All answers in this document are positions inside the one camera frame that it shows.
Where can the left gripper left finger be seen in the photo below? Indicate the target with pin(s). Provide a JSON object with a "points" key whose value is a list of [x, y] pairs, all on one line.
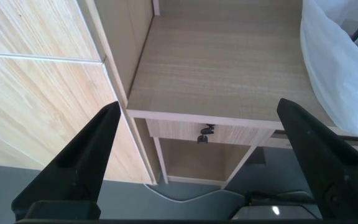
{"points": [[79, 168]]}

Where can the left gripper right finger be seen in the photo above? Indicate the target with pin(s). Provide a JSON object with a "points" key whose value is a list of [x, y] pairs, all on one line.
{"points": [[328, 161]]}

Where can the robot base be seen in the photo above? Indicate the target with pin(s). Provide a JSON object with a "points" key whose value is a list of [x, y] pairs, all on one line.
{"points": [[216, 202]]}

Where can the white plastic shopping bag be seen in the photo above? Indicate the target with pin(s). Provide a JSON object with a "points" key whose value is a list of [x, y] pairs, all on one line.
{"points": [[334, 77]]}

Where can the wooden counter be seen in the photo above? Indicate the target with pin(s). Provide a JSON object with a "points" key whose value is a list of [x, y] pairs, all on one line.
{"points": [[216, 71]]}

